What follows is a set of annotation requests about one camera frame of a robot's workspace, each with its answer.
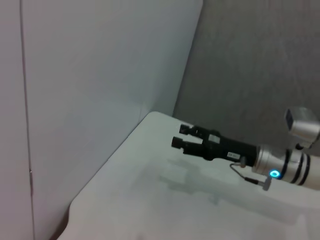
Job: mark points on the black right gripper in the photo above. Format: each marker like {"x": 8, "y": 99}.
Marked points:
{"x": 232, "y": 150}

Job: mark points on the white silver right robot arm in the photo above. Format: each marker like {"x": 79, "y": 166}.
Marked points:
{"x": 295, "y": 165}

